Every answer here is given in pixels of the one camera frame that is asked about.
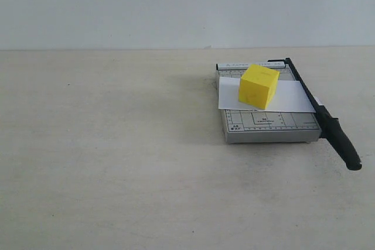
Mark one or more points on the yellow foam cube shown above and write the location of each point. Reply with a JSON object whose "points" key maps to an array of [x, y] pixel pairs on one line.
{"points": [[258, 86]]}

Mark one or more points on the white paper sheet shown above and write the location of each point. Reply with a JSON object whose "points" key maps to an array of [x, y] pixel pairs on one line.
{"points": [[289, 97]]}

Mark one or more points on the black cutter blade lever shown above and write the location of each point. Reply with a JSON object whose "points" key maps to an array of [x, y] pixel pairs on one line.
{"points": [[330, 126]]}

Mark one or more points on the grey paper cutter base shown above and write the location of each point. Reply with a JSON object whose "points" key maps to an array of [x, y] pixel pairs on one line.
{"points": [[251, 126]]}

